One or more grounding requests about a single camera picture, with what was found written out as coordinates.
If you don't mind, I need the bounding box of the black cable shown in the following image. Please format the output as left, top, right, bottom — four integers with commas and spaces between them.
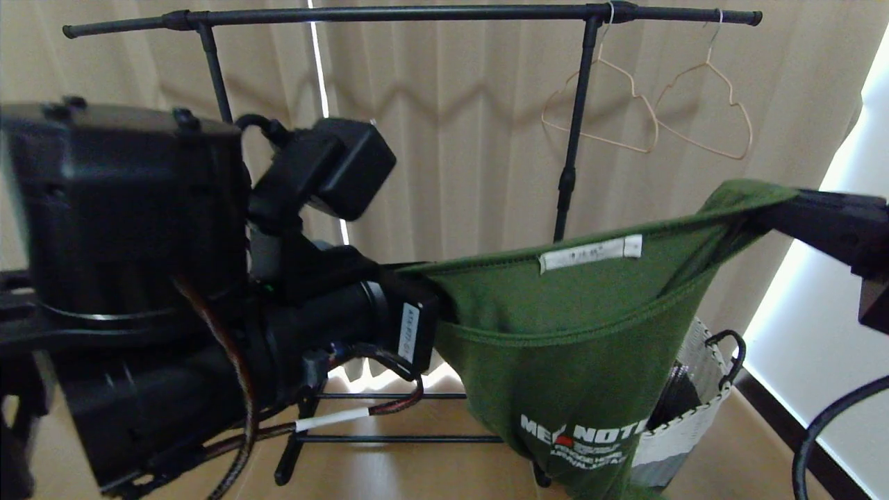
235, 113, 289, 147
792, 375, 889, 500

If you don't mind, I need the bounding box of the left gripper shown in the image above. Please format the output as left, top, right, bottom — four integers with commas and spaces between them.
260, 243, 443, 379

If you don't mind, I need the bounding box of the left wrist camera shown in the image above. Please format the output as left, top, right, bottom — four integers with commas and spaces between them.
247, 117, 398, 240

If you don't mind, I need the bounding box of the green long-sleeved shirt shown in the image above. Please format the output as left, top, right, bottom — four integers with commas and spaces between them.
399, 179, 799, 500

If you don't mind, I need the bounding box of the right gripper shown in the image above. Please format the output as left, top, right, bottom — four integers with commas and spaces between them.
858, 272, 889, 335

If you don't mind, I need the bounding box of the black clothes rack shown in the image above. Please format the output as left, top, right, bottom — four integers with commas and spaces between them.
63, 1, 763, 487

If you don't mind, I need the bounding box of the pink clothes hanger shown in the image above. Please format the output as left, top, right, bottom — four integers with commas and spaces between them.
541, 21, 659, 154
654, 17, 754, 161

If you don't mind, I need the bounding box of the white laundry basket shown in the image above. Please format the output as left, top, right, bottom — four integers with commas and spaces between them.
629, 316, 747, 490

